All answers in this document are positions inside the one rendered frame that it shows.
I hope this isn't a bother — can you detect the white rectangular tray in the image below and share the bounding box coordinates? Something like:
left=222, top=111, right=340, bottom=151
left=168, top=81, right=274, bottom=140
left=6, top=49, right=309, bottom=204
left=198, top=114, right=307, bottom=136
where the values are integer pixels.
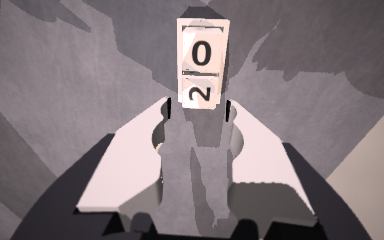
left=177, top=18, right=230, bottom=104

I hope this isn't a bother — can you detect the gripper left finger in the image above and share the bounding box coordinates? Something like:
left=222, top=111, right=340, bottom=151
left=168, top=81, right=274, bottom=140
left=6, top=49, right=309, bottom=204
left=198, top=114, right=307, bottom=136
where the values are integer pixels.
left=10, top=96, right=171, bottom=240

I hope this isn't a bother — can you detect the white number cube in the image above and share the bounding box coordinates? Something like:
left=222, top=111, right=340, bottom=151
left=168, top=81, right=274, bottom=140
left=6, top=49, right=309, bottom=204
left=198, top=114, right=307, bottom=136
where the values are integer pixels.
left=182, top=72, right=219, bottom=109
left=182, top=27, right=224, bottom=73

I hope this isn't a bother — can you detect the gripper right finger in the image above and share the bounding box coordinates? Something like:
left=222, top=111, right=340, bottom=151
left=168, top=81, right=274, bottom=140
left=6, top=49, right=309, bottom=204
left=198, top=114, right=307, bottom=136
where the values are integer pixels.
left=226, top=99, right=372, bottom=240

